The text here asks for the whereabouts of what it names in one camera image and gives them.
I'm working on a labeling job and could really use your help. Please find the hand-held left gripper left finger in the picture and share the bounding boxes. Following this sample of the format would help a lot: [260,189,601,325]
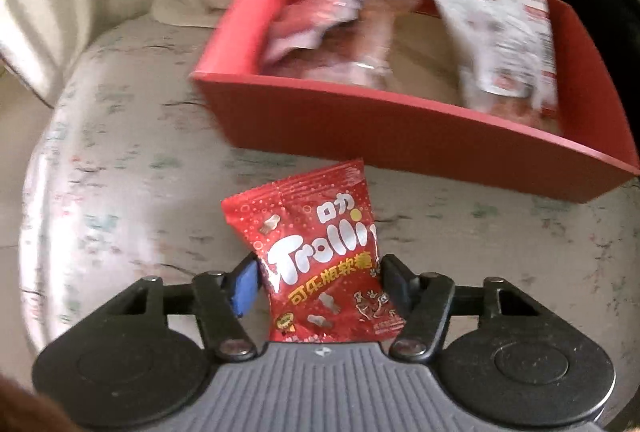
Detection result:
[94,256,260,361]

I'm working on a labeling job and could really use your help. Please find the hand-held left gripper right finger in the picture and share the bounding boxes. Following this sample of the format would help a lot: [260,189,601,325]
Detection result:
[379,254,549,362]

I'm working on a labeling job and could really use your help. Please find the red gummy candy packet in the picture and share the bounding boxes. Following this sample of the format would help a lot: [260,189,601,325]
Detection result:
[221,157,406,345]

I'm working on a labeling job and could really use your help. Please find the red cardboard box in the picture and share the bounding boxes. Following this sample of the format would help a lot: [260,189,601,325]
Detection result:
[189,0,640,205]

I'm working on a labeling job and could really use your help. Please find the white black printed snack packet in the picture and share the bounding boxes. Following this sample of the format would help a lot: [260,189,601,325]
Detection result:
[431,0,559,113]

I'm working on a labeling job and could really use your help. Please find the orange clear snack packet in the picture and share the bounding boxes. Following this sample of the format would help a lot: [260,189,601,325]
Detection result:
[270,0,427,88]

